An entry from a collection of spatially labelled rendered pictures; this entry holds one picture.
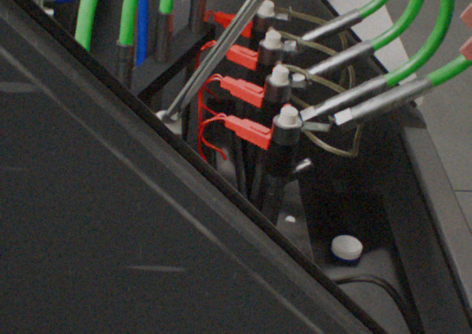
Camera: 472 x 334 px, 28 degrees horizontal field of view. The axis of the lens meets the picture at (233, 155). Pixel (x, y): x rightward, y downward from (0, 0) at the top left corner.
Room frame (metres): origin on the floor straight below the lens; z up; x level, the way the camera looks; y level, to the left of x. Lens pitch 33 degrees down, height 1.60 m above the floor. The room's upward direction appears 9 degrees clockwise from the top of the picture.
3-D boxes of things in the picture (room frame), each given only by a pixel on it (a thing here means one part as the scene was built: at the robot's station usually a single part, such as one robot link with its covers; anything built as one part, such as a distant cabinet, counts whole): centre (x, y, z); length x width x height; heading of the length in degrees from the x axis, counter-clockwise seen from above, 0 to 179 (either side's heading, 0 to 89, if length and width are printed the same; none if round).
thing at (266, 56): (0.95, -0.03, 1.03); 0.05 x 0.03 x 0.21; 98
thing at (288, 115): (0.79, -0.05, 1.13); 0.02 x 0.02 x 0.03
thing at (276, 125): (0.79, -0.06, 1.03); 0.05 x 0.03 x 0.21; 98
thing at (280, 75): (0.87, -0.03, 1.13); 0.02 x 0.02 x 0.03
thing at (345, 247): (0.98, -0.16, 0.84); 0.04 x 0.04 x 0.01
